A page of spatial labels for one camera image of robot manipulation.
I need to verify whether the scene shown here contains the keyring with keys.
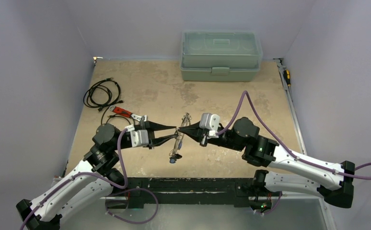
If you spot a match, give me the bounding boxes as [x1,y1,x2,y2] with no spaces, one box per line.
[169,113,192,164]

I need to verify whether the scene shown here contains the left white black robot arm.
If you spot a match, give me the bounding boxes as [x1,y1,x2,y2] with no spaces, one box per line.
[16,121,175,230]

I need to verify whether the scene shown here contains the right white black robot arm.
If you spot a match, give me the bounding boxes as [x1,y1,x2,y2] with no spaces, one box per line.
[178,115,355,208]

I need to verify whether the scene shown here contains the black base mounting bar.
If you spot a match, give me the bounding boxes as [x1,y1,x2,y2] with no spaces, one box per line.
[95,177,283,209]

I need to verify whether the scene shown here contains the green plastic toolbox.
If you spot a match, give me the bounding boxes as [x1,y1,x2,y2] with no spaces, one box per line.
[180,31,263,82]

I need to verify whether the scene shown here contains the yellow black screwdriver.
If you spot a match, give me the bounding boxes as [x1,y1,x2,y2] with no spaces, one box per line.
[283,69,291,87]

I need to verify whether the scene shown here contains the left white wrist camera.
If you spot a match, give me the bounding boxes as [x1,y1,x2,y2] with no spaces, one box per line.
[125,125,149,148]

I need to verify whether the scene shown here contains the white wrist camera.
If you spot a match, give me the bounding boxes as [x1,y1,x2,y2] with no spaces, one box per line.
[125,125,149,148]
[199,113,220,138]

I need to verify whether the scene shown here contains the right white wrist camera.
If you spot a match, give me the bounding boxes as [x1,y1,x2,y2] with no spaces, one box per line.
[199,113,220,138]

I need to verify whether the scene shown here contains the red handled adjustable wrench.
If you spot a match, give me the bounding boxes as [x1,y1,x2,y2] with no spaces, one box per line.
[109,105,148,122]

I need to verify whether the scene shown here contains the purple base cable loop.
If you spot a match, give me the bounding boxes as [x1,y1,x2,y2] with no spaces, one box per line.
[104,188,159,225]

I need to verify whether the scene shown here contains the black coiled cable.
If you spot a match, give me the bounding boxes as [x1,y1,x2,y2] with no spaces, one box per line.
[83,78,136,139]

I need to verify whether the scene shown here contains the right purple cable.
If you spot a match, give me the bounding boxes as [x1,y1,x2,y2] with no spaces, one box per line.
[216,91,371,181]

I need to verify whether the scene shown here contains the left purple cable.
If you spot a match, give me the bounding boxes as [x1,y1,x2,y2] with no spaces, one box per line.
[20,128,129,230]

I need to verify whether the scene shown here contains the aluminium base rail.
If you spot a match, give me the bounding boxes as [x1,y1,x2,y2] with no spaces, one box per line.
[51,176,63,187]

